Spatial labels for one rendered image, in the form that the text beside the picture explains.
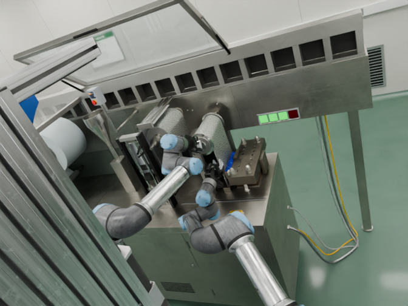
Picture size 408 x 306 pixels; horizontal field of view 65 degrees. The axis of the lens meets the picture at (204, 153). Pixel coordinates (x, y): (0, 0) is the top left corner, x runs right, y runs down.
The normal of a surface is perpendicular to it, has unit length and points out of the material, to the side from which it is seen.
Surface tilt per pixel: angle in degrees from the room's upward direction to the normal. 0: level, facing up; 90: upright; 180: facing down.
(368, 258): 0
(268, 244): 90
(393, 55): 90
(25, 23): 90
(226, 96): 90
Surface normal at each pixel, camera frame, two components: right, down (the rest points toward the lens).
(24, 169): 0.87, -0.07
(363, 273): -0.33, -0.81
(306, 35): -0.29, 0.57
